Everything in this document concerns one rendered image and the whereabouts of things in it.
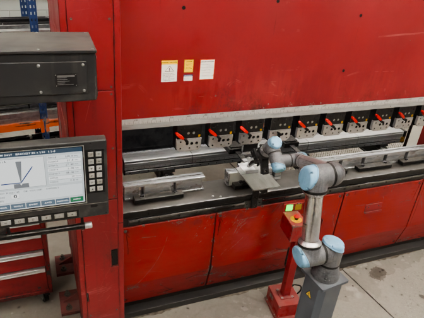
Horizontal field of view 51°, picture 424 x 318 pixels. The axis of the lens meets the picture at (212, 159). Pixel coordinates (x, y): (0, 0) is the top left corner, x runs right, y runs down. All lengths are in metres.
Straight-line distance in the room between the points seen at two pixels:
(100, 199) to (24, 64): 0.62
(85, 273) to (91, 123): 0.92
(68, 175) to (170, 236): 1.11
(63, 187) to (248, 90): 1.23
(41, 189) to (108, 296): 1.14
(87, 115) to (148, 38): 0.49
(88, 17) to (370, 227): 2.59
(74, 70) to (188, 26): 0.83
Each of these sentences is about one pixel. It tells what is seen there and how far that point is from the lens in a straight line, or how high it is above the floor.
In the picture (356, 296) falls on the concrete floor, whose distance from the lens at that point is 3.63.
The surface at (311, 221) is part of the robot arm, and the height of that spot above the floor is 1.15.
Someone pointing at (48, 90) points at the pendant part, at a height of 1.80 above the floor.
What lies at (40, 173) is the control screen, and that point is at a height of 1.48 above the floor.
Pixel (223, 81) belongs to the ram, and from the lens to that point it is 2.50.
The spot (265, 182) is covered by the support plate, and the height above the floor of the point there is 1.00.
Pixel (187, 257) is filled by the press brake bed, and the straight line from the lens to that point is 2.95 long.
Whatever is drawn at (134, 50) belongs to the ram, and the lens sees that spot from 2.29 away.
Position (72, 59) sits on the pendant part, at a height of 1.91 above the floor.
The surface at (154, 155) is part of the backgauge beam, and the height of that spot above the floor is 0.98.
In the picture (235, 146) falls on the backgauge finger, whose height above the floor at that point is 1.03.
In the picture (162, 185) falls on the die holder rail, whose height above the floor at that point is 0.94.
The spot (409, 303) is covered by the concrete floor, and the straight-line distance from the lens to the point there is 3.77.
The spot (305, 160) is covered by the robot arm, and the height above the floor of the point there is 1.29.
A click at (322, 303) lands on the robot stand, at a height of 0.66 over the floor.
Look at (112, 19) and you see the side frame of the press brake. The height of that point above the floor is 1.97.
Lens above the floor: 2.41
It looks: 29 degrees down
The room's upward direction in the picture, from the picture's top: 6 degrees clockwise
